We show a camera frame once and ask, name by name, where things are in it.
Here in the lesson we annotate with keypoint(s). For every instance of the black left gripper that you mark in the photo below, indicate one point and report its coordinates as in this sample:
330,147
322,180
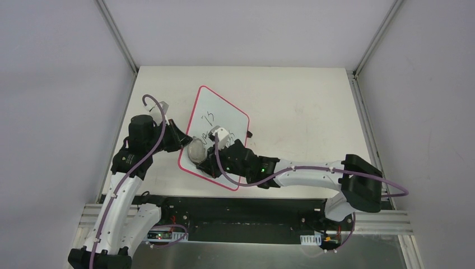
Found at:
170,134

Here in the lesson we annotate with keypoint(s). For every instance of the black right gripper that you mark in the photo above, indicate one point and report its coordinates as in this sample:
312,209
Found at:
215,159

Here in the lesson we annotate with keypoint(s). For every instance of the grey eraser cloth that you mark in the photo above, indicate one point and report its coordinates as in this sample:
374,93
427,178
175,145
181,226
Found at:
197,152

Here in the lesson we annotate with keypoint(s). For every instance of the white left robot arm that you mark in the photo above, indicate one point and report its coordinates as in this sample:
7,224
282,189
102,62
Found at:
113,242

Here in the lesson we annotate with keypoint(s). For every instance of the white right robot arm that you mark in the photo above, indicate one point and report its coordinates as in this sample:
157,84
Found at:
357,183

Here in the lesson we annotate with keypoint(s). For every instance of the left controller board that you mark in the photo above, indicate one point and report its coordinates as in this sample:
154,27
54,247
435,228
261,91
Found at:
166,235

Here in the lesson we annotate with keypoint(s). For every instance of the controller board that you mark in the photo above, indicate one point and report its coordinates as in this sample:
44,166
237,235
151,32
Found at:
166,235
327,242

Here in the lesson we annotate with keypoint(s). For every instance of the right controller board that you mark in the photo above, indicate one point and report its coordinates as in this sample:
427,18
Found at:
327,242

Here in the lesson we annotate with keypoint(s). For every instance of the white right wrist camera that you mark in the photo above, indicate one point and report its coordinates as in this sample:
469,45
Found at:
220,137

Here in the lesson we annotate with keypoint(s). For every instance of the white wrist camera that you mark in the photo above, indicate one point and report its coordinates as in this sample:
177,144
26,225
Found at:
220,137
158,112

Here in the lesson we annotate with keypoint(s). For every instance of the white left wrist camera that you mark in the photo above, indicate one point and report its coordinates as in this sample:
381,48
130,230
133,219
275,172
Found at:
158,112

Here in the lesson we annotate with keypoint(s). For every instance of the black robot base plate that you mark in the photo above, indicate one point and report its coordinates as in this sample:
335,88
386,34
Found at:
244,220

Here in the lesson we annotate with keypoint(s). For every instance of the aluminium frame post left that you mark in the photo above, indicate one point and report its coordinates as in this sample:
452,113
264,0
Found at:
117,35

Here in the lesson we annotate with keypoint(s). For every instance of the aluminium frame post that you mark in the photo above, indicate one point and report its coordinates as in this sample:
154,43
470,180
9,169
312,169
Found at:
378,36
117,35

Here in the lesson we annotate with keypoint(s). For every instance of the aluminium frame rail front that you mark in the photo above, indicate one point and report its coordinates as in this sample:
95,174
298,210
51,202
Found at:
386,222

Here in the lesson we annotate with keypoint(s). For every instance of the aluminium frame post right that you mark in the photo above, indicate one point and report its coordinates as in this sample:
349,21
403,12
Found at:
378,36

